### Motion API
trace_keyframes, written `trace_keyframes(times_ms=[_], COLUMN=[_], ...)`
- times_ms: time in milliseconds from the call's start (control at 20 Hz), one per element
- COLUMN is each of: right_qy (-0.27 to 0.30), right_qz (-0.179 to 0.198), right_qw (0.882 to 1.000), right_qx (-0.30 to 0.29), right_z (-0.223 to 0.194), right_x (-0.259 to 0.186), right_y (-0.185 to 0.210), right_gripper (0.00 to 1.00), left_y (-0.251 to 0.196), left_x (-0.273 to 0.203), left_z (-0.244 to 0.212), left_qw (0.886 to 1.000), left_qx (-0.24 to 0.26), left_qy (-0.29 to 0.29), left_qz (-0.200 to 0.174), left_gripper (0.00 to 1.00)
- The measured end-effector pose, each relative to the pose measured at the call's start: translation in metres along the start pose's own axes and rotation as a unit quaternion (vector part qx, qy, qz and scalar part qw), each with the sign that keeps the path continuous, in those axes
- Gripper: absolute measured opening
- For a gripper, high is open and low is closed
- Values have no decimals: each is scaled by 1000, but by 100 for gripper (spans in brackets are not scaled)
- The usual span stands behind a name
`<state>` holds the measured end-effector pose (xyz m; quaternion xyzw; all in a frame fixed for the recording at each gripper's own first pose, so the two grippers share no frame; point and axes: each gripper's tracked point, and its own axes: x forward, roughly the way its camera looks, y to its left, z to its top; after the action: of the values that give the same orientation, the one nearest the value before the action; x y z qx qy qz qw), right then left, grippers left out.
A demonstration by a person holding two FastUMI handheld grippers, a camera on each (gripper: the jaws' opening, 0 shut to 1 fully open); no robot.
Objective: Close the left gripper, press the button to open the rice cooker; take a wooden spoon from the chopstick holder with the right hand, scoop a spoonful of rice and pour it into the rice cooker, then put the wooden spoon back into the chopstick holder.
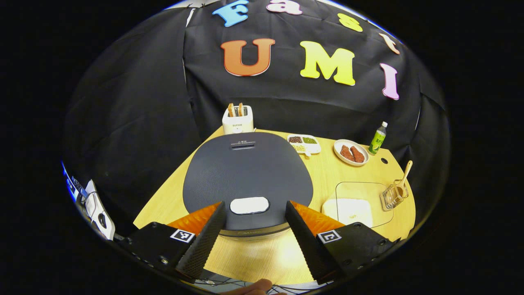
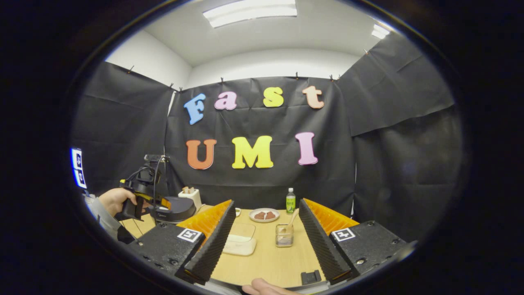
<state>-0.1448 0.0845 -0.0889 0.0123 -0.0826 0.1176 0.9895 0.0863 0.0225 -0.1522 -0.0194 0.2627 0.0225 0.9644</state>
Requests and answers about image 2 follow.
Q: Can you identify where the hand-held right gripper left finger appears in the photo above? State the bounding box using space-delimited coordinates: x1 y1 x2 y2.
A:
127 200 237 285

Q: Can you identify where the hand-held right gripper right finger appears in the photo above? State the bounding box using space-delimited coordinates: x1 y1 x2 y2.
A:
299 198 408 285

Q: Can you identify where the dark grey rice cooker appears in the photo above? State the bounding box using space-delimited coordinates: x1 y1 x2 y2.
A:
149 197 197 225

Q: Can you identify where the clear box of white rice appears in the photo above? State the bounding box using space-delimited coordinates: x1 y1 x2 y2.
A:
223 222 257 256

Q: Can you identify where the clear chopstick holder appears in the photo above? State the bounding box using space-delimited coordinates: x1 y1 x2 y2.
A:
275 223 294 247

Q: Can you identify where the wooden spoon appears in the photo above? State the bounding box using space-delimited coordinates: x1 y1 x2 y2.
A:
282 209 300 234

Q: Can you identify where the white toaster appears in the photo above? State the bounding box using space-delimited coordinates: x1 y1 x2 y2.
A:
178 186 202 210

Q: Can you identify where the white round plate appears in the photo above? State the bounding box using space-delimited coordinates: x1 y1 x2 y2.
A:
249 208 280 223

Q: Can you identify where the computer monitor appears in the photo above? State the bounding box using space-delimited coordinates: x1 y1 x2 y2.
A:
70 147 88 189

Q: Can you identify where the black backdrop cloth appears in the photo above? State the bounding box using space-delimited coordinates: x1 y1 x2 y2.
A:
72 31 465 242

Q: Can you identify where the row of black cloth clips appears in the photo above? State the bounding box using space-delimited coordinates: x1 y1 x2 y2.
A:
127 48 369 94

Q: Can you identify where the long ceiling light panel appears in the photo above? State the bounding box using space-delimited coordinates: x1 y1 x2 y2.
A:
203 0 298 28

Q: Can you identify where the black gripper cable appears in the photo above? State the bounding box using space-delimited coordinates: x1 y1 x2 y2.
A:
151 156 169 205

